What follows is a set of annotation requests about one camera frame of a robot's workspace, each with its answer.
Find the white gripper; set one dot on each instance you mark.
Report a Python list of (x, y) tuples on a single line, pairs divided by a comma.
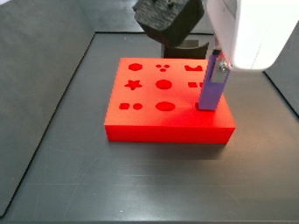
[(253, 29)]

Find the purple rectangular peg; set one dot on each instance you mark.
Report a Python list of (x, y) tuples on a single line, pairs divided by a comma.
[(211, 90)]

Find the red shape-sorting block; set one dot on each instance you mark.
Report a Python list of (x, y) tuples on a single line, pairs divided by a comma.
[(153, 105)]

